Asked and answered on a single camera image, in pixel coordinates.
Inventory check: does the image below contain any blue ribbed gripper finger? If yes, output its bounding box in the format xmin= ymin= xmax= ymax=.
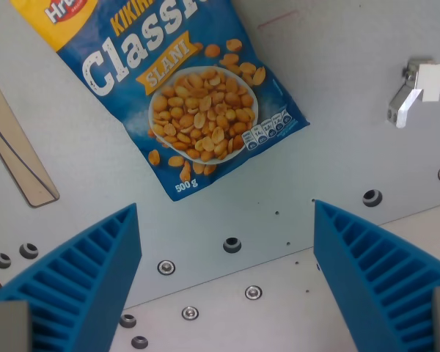
xmin=0 ymin=202 xmax=142 ymax=352
xmin=313 ymin=199 xmax=440 ymax=352

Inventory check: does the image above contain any beige wooden strip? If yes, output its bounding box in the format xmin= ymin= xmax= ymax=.
xmin=0 ymin=64 xmax=61 ymax=208

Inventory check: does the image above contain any blue salted peanuts bag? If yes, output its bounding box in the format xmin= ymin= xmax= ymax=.
xmin=9 ymin=0 xmax=311 ymax=202

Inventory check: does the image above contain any angled metal bracket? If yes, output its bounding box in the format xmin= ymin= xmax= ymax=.
xmin=386 ymin=57 xmax=434 ymax=129

